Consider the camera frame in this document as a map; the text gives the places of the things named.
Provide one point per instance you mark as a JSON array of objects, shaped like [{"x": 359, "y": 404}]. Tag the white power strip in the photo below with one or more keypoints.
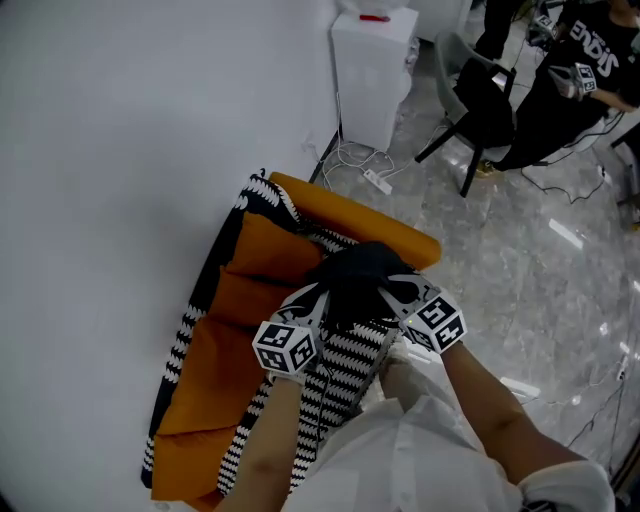
[{"x": 378, "y": 181}]

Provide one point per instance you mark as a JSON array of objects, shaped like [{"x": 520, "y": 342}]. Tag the black cloth item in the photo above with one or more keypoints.
[{"x": 360, "y": 270}]

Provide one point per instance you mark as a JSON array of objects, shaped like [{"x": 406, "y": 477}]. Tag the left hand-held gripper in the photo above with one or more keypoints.
[{"x": 282, "y": 350}]

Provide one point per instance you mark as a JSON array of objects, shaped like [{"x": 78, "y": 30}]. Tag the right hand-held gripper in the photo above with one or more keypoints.
[{"x": 435, "y": 325}]

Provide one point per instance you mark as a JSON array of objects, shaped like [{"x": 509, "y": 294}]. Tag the orange cushion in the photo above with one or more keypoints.
[{"x": 220, "y": 380}]

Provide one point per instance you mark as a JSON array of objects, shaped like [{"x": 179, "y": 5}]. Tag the white water dispenser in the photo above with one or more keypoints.
[{"x": 372, "y": 75}]

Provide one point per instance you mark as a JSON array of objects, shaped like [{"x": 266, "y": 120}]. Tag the white desk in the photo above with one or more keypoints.
[{"x": 440, "y": 17}]

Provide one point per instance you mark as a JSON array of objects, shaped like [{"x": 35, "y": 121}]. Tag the grey chair black legs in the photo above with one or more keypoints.
[{"x": 452, "y": 75}]

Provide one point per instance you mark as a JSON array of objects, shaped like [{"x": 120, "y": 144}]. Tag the orange sofa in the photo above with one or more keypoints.
[{"x": 360, "y": 220}]

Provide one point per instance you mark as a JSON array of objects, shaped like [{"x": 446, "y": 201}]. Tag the black bag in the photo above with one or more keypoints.
[{"x": 487, "y": 105}]

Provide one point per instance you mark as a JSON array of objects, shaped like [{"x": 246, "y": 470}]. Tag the person's left forearm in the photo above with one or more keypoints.
[{"x": 270, "y": 440}]

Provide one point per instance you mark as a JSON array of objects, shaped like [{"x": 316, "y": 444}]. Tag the person's white shirt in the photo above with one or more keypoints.
[{"x": 410, "y": 460}]

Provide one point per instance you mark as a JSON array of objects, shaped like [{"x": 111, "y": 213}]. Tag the black white patterned throw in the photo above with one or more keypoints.
[{"x": 345, "y": 360}]

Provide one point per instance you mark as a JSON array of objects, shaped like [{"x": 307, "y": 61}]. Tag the person's right forearm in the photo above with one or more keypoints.
[{"x": 495, "y": 415}]

